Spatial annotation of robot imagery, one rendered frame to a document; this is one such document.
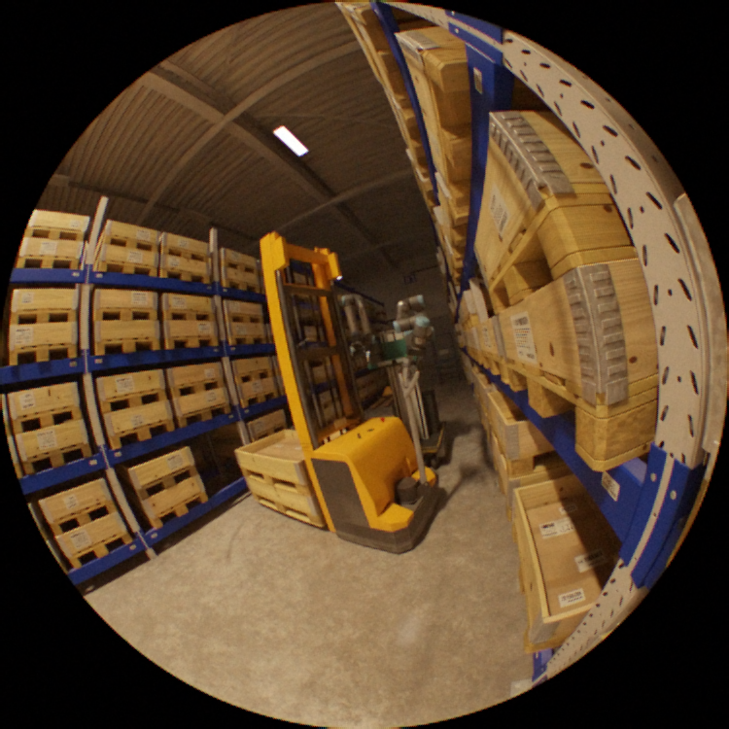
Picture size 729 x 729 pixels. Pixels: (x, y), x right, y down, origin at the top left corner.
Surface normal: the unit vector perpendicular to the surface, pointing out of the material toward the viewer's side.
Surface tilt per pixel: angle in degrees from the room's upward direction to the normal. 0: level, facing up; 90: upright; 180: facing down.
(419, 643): 0
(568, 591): 0
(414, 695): 0
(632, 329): 90
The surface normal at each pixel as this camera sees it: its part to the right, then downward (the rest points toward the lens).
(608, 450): -0.35, 0.10
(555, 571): -0.22, -0.97
